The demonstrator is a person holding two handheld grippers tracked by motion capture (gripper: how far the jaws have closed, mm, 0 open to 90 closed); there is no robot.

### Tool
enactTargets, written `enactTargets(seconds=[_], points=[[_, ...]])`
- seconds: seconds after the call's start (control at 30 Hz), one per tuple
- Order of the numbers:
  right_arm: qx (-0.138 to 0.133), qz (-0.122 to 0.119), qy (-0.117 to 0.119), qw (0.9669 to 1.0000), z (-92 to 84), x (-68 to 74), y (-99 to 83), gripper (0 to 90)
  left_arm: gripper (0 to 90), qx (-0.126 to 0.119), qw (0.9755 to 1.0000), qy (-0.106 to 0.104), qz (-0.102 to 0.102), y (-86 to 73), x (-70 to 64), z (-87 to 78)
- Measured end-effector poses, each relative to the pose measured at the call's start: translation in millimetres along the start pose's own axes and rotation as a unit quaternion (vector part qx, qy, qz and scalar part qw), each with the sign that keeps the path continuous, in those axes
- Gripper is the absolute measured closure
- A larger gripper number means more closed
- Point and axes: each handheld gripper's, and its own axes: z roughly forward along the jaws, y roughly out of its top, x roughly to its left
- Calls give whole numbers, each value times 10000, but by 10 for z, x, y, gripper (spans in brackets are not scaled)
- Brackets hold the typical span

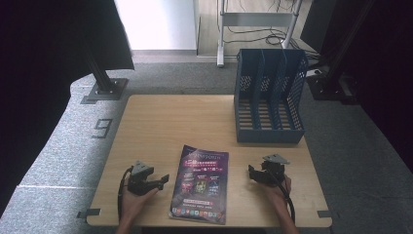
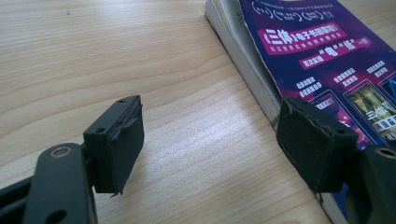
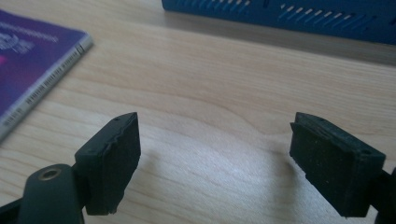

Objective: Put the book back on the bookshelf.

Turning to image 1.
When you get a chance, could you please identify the black floor cables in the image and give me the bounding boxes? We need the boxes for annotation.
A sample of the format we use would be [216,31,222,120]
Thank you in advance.
[223,0,321,61]

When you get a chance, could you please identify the purple magazine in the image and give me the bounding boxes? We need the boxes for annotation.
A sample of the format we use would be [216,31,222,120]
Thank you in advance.
[169,144,230,226]

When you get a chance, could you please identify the person's left hand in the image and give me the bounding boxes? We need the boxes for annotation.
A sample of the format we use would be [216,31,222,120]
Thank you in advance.
[120,188,160,222]

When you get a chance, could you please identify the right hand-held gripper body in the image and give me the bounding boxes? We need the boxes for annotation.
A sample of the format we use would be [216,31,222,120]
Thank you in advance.
[257,153,290,188]

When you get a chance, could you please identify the black stand with base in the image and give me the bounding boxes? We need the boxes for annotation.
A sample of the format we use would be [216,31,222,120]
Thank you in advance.
[306,0,376,105]

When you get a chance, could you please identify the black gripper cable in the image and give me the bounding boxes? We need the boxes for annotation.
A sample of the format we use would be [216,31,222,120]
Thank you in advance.
[269,174,296,225]
[117,165,134,222]

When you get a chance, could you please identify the grey tape marker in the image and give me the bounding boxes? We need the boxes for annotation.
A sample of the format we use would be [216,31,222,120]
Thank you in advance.
[317,210,339,219]
[76,208,102,219]

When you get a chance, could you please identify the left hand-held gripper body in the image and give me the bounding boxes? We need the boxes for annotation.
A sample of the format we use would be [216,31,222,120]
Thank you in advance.
[127,160,160,197]

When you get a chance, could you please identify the black post with base plate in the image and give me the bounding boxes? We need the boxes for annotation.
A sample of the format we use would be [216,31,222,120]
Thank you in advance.
[80,48,130,105]

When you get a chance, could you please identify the black curtain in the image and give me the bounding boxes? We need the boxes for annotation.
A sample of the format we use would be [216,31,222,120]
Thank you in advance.
[0,0,135,218]

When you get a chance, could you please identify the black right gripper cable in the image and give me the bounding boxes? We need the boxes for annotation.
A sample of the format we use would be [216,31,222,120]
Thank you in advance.
[269,174,296,225]

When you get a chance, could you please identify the white panel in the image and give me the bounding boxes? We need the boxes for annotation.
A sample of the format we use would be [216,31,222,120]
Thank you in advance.
[114,0,200,52]

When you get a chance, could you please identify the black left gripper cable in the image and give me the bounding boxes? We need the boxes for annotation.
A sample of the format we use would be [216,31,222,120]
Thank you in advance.
[117,165,134,222]

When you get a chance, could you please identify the white metal stand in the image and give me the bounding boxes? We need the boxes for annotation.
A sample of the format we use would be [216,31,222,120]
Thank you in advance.
[216,0,305,68]

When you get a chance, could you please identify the person's right hand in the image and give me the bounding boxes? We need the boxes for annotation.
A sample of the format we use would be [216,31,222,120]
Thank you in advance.
[259,175,292,213]

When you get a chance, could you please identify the dark curtain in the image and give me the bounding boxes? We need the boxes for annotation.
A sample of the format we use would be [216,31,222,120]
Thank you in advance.
[300,0,413,174]

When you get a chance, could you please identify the blue plastic file rack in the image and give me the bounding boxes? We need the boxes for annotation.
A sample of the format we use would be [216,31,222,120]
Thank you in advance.
[233,48,310,144]

